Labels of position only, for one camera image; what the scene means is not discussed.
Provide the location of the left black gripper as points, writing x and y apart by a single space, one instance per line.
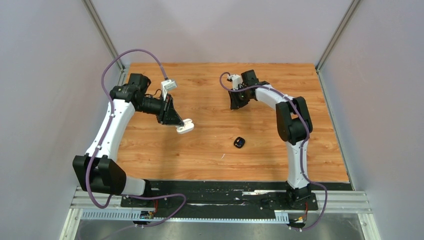
167 115

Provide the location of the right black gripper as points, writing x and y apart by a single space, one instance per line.
236 103

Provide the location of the white earbud charging case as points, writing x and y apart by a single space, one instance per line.
188 126

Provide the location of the black earbud charging case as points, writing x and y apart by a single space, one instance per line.
239 142

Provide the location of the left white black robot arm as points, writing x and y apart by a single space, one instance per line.
97 169

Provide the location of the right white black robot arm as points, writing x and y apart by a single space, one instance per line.
293 123

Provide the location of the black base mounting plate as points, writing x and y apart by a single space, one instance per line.
221 199

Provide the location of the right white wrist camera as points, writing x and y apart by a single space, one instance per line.
236 81

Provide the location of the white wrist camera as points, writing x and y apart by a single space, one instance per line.
166 86
236 81

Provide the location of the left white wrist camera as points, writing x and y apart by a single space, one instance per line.
166 86

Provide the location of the left aluminium frame post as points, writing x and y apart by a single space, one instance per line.
96 19

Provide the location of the aluminium frame post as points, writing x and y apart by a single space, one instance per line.
96 19
352 8

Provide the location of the right aluminium frame post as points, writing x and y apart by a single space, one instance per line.
352 8

